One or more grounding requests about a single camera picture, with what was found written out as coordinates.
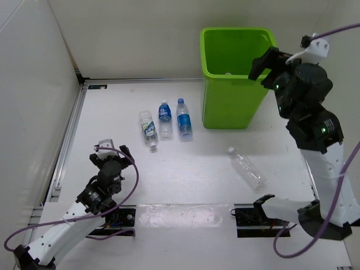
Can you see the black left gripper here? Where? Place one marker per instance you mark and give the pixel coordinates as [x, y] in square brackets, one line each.
[125, 161]

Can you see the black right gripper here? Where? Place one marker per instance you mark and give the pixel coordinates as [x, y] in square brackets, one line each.
[272, 59]

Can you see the clear crinkled plastic bottle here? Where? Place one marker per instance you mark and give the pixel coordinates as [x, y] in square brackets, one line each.
[246, 170]

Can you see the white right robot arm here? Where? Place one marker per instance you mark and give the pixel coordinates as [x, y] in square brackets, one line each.
[299, 89]

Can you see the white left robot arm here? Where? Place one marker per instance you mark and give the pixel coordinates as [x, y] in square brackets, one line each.
[93, 207]

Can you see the green plastic bin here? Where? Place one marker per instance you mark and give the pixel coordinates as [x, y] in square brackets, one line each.
[230, 102]

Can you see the green label clear bottle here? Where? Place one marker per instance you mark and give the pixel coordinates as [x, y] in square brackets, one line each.
[148, 130]

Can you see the dark blue label bottle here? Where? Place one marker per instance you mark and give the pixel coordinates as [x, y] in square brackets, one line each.
[165, 121]

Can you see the small blue sticker label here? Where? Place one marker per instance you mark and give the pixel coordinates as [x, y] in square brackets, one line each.
[97, 86]

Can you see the blue label water bottle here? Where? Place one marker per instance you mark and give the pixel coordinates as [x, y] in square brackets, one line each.
[184, 121]

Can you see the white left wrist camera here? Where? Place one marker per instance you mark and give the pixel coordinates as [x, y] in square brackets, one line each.
[105, 148]

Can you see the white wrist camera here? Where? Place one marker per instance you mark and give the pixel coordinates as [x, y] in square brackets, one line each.
[314, 50]
[105, 148]

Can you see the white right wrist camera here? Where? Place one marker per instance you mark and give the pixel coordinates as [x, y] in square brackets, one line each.
[314, 50]

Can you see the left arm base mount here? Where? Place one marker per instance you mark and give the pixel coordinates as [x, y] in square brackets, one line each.
[120, 222]

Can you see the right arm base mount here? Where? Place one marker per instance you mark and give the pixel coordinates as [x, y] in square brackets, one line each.
[250, 225]

